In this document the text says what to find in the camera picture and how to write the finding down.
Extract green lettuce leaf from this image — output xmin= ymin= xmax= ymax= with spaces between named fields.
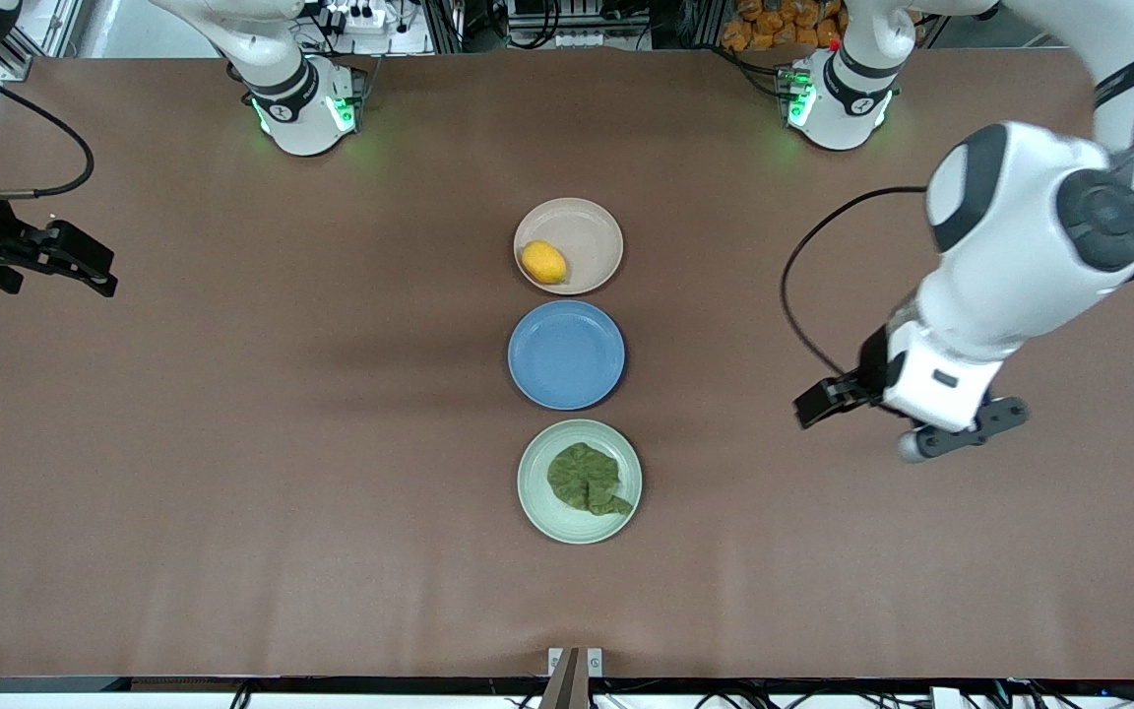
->
xmin=546 ymin=442 xmax=635 ymax=519

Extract yellow lemon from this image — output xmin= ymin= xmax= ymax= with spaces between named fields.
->
xmin=521 ymin=239 xmax=570 ymax=287

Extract blue round plate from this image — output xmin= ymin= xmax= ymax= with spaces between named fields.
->
xmin=508 ymin=299 xmax=627 ymax=412

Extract cream round plate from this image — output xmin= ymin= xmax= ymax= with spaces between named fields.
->
xmin=513 ymin=197 xmax=625 ymax=296

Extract pale green round plate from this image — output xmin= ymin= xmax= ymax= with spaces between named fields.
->
xmin=517 ymin=419 xmax=644 ymax=546

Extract white power strip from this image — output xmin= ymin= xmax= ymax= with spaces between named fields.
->
xmin=324 ymin=0 xmax=403 ymax=32

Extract orange items in bin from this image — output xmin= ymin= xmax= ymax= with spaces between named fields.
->
xmin=722 ymin=0 xmax=846 ymax=52

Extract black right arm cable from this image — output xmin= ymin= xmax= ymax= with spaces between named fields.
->
xmin=0 ymin=47 xmax=96 ymax=201

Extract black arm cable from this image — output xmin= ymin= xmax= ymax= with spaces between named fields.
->
xmin=780 ymin=185 xmax=930 ymax=381
xmin=0 ymin=47 xmax=96 ymax=201

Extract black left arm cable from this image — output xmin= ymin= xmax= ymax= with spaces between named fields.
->
xmin=780 ymin=185 xmax=930 ymax=381

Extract aluminium frame profile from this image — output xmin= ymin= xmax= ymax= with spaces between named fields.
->
xmin=0 ymin=0 xmax=86 ymax=82

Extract metal bracket at table edge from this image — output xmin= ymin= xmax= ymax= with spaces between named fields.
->
xmin=546 ymin=646 xmax=604 ymax=709

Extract black table edge rail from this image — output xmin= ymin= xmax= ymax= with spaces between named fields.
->
xmin=0 ymin=676 xmax=1134 ymax=696

